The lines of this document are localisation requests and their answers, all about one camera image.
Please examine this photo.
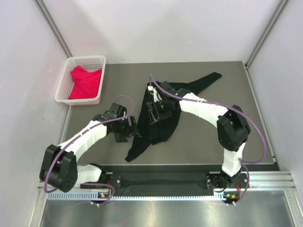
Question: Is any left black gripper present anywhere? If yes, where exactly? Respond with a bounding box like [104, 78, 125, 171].
[114, 115, 141, 142]

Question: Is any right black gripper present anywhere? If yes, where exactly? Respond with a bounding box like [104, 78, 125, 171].
[147, 98, 171, 124]

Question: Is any black t-shirt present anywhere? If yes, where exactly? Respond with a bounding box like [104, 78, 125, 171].
[125, 72, 222, 162]

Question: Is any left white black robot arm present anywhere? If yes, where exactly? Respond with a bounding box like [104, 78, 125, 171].
[39, 103, 141, 193]

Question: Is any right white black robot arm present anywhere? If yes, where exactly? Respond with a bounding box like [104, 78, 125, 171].
[147, 81, 250, 192]

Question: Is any crumpled red t-shirt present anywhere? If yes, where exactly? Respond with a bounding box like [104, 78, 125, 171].
[69, 66, 102, 99]

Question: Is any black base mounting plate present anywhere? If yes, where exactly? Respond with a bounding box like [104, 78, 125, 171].
[102, 164, 248, 196]

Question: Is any white perforated plastic basket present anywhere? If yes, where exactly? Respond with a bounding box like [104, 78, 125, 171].
[54, 55, 106, 105]

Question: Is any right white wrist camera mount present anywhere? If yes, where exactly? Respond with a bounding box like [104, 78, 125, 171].
[147, 85, 162, 102]

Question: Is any grey slotted cable duct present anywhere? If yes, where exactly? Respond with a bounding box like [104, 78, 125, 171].
[47, 190, 226, 201]

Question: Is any aluminium frame rail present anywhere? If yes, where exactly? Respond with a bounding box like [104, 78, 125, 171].
[246, 171, 297, 191]

